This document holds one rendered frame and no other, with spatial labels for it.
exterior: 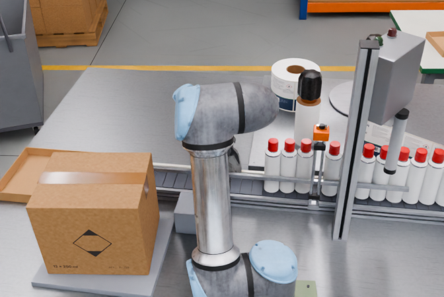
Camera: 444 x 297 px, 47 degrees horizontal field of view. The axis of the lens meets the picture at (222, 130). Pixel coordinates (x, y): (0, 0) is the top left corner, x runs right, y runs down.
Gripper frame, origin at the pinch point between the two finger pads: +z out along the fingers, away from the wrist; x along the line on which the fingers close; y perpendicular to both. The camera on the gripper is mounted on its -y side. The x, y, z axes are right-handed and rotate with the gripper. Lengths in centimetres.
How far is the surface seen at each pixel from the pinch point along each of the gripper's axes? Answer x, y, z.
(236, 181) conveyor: 3.3, 2.1, 4.4
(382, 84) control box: -57, -17, -21
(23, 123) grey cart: 176, 124, -13
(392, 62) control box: -61, -18, -27
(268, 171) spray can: -11.2, -2.3, 1.7
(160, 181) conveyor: 26.2, -0.9, -8.8
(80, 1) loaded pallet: 173, 269, -42
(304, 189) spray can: -18.1, -1.5, 13.8
